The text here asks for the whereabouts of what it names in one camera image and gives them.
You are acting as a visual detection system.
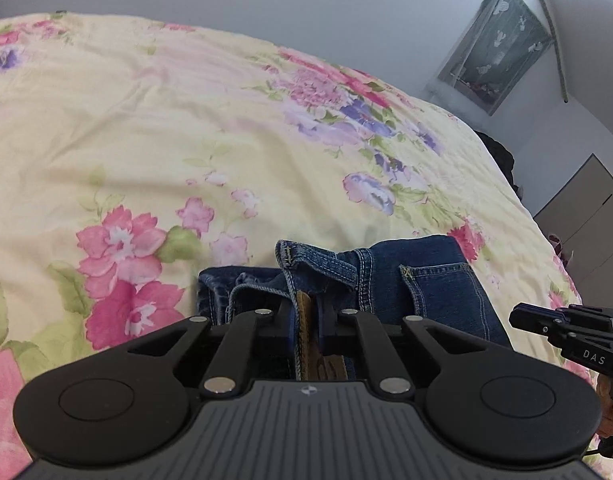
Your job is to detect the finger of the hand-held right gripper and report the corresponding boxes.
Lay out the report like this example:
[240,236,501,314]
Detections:
[509,303,570,337]

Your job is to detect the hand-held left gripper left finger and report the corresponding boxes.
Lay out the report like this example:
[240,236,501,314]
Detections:
[128,302,294,398]

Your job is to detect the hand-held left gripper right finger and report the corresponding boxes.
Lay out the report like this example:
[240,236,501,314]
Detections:
[315,298,483,397]

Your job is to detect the blue denim pants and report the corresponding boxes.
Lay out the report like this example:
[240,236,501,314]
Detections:
[196,235,510,381]

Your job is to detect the person's right hand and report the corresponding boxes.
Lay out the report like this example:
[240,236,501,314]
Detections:
[595,374,613,440]

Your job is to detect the grey wardrobe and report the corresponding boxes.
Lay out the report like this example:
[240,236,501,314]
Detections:
[533,153,613,281]

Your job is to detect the black jacket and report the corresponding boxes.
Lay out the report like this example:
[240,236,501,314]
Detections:
[473,130,518,194]

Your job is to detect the floral yellow bed quilt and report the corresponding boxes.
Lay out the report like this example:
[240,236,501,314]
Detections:
[0,12,603,476]

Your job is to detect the grey patterned window curtain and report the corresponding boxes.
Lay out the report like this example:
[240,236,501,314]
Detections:
[437,0,554,118]

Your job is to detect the grey curtain rod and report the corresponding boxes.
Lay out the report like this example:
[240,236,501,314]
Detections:
[517,0,571,104]

